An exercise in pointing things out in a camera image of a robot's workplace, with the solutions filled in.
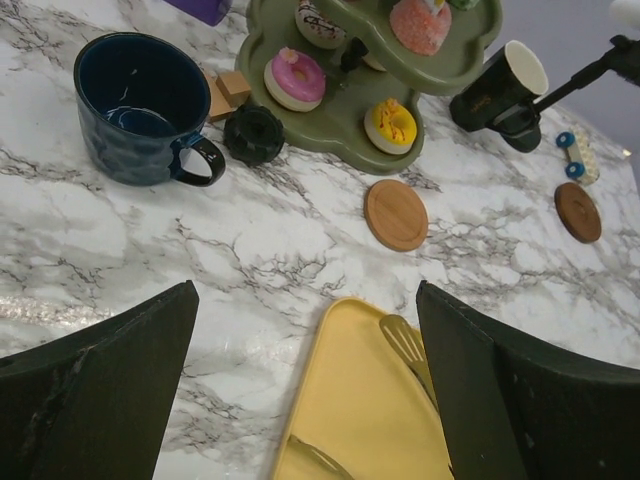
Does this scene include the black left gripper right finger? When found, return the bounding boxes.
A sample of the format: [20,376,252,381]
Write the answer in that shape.
[416,281,639,479]

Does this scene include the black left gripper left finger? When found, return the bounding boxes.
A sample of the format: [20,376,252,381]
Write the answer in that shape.
[1,281,199,479]

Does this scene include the metal serving tongs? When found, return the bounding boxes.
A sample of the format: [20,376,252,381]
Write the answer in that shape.
[288,315,439,479]

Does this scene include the yellow serving tray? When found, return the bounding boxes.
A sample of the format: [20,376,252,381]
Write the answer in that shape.
[271,297,452,479]

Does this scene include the dark wooden coaster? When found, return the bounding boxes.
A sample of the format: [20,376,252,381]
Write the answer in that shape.
[554,182,602,244]

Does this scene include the yellow frosted donut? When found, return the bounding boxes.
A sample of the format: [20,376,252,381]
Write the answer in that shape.
[363,98,417,155]

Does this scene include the dark blue mug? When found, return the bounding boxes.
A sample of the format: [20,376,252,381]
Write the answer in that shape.
[73,32,226,187]

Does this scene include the black cream mug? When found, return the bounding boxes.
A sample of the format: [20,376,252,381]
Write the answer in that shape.
[449,40,549,153]

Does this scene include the green tiered cake stand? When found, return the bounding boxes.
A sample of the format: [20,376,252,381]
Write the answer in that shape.
[236,1,503,175]

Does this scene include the black lamp white bulb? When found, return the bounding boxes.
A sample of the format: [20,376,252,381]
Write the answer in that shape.
[532,0,639,114]

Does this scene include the pink frosted donut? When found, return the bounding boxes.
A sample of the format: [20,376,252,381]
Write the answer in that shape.
[263,47,326,113]

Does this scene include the pink snowball cake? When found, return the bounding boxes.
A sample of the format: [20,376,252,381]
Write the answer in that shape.
[389,0,452,56]

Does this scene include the white sprinkled donut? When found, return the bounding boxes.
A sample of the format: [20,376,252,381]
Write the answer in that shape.
[294,0,346,50]

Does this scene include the green snowball cake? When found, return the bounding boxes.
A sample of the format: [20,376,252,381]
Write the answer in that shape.
[447,0,479,11]

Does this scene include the light wooden coaster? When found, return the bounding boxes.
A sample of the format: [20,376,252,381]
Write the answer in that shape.
[363,179,429,252]

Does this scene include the toy car blue wheels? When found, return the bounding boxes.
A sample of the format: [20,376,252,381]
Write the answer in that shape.
[556,128,600,186]

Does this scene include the black ridged knob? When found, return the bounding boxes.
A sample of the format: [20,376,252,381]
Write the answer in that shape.
[223,105,285,167]

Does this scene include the small wooden block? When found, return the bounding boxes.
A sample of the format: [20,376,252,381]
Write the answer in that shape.
[204,71,251,123]

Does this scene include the purple box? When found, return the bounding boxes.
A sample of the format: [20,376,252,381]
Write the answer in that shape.
[166,0,232,26]

